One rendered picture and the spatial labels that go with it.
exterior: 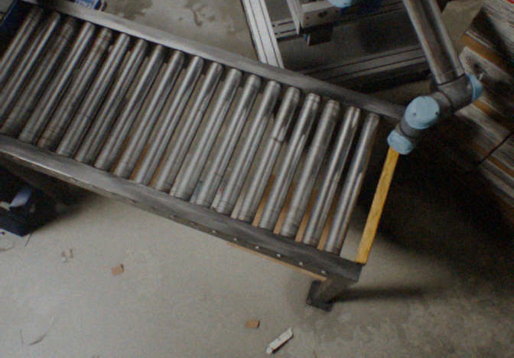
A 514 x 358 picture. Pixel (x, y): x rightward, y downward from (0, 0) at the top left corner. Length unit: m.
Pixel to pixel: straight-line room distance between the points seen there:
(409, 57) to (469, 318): 1.14
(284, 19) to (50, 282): 1.57
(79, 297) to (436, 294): 1.51
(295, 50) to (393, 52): 0.44
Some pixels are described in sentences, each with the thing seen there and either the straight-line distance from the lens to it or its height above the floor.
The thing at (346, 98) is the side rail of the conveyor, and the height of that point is 0.80.
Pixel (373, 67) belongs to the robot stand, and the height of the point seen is 0.22.
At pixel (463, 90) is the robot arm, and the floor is 1.01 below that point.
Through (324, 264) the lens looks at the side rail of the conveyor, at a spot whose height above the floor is 0.80.
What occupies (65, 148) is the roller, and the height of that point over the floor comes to 0.80.
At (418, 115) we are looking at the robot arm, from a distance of 1.30.
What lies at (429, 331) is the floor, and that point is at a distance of 2.26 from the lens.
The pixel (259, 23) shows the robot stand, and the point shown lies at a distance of 2.37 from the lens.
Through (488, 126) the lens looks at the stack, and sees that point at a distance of 1.92.
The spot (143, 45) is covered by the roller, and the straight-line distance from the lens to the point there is 1.68.
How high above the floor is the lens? 2.16
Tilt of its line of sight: 70 degrees down
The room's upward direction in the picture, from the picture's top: 4 degrees counter-clockwise
